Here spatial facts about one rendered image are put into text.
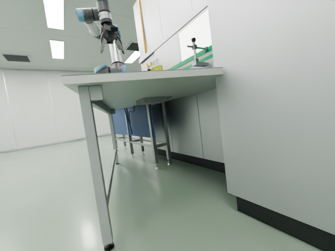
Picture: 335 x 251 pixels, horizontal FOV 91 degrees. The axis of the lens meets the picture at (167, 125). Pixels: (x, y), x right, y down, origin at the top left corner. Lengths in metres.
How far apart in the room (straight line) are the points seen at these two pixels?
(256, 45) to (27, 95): 7.27
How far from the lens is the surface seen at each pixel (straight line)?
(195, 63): 1.10
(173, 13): 1.95
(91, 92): 0.76
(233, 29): 0.88
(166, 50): 1.91
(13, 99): 7.57
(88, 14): 1.39
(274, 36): 0.78
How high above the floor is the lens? 0.55
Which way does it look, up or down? 4 degrees down
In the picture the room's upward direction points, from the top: 7 degrees counter-clockwise
